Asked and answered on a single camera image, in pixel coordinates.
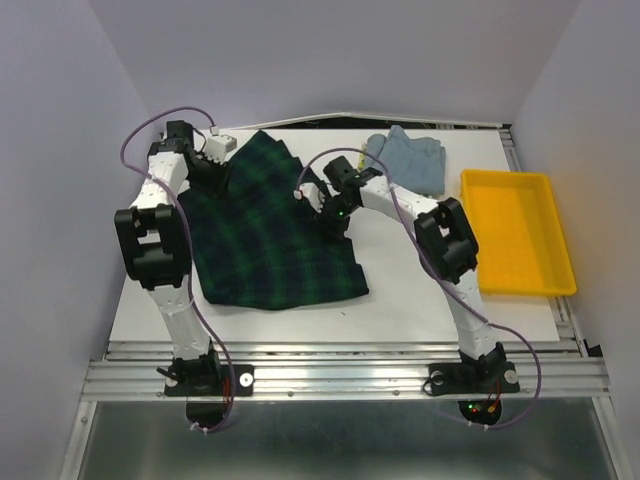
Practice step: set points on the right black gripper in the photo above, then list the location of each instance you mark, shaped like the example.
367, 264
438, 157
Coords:
331, 227

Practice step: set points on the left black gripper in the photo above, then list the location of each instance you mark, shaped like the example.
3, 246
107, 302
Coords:
220, 181

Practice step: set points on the lemon print skirt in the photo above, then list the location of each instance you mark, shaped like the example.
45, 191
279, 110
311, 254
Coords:
362, 159

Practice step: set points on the dark green skirt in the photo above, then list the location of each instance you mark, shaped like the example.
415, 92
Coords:
258, 247

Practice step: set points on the light blue denim skirt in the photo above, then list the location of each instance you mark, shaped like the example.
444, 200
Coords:
416, 164

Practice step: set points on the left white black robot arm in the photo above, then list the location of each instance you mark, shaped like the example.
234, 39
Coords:
157, 251

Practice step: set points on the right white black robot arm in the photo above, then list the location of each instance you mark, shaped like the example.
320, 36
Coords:
447, 250

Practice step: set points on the yellow plastic tray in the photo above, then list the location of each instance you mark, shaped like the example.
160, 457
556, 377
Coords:
522, 248

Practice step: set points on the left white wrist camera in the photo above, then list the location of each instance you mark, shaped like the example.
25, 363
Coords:
217, 148

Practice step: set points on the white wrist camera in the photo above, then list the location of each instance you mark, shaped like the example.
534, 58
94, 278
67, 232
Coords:
217, 148
313, 194

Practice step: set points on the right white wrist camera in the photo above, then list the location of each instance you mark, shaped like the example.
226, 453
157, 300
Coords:
313, 194

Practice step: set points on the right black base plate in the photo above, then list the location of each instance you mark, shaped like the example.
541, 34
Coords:
480, 392

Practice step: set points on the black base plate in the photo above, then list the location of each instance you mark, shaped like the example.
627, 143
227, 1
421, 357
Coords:
480, 392
209, 399

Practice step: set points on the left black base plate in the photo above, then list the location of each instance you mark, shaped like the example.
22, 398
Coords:
209, 399

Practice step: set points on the aluminium rail frame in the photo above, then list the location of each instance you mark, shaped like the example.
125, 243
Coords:
338, 389

